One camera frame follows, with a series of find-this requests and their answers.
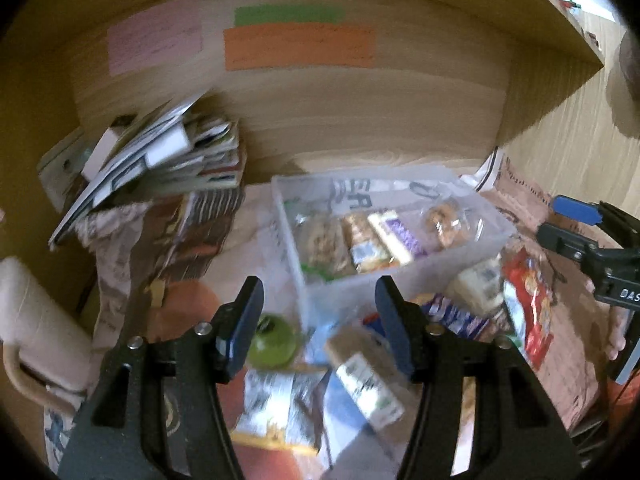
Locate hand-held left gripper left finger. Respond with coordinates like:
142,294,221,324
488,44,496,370
57,276,264,480

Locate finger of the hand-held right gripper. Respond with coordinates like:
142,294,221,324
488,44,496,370
551,195,626,226
536,222,598,262

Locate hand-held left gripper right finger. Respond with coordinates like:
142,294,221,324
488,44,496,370
375,276,583,480

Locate brown bar with white label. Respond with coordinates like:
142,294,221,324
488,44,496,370
325,324,407,432

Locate clear plastic bin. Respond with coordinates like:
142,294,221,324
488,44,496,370
271,166,519,329

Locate person's right hand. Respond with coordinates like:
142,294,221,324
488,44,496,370
605,305,630,362

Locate blue and white wrapper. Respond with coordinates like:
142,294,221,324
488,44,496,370
424,294,492,342

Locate red snack bag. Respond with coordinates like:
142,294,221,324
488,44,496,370
501,249,555,372

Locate golden granola bar packet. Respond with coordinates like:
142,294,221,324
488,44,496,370
342,211,393,274

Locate yellow and purple bar packet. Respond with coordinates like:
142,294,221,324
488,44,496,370
367,209,429,267

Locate white snack packet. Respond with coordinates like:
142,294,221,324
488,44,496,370
446,259,504,314

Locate silver and yellow snack packet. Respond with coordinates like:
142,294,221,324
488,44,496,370
231,366,329,454

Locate oat granola bar packet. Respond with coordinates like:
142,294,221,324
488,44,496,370
302,215,357,281

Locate clear cookie packet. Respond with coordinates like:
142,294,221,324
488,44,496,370
424,201,472,250

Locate light blue packet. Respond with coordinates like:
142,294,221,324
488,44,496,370
304,324,383,463

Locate beige round object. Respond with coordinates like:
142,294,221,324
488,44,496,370
606,29,640,137

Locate stack of books and magazines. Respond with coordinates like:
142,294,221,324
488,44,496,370
49,89,247,281

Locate wooden shelf unit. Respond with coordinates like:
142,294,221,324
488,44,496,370
0,0,606,201

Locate orange paper note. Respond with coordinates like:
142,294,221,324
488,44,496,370
223,24,377,72

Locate pink paper note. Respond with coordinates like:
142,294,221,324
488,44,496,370
106,9,204,77

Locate green paper note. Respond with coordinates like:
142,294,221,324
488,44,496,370
233,5,347,27

